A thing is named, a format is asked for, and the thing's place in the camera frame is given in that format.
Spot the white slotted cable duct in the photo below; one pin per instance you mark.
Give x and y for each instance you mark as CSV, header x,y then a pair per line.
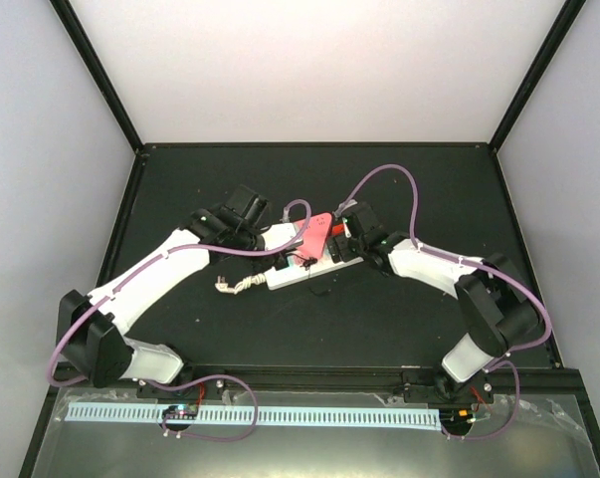
x,y
297,416

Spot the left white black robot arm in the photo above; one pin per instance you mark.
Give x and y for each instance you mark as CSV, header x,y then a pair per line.
x,y
96,343

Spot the right black frame post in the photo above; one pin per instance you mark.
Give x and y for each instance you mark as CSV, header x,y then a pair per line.
x,y
556,35

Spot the left black frame post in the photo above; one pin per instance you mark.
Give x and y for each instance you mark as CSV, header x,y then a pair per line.
x,y
84,46

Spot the black plug with thin cable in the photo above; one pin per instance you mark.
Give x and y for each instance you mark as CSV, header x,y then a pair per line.
x,y
316,289

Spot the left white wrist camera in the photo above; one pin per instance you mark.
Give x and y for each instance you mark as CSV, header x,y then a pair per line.
x,y
280,234

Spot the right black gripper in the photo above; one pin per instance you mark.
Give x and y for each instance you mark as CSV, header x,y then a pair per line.
x,y
345,254

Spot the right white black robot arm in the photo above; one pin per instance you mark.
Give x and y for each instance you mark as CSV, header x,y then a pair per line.
x,y
499,312

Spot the red cube plug adapter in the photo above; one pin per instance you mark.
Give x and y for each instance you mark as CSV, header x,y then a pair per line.
x,y
337,229

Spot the pink triangular plug adapter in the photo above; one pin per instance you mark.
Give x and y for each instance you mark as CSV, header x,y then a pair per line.
x,y
315,236

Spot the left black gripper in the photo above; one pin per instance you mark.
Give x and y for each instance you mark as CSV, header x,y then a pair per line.
x,y
272,260

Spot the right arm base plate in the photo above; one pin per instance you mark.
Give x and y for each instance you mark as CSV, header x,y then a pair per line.
x,y
433,385

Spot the black frame post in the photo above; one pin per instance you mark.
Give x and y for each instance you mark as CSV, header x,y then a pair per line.
x,y
84,46
556,35

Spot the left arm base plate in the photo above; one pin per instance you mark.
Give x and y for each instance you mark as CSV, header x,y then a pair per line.
x,y
191,395

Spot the white power strip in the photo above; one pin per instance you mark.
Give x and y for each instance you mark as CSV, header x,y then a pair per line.
x,y
295,269

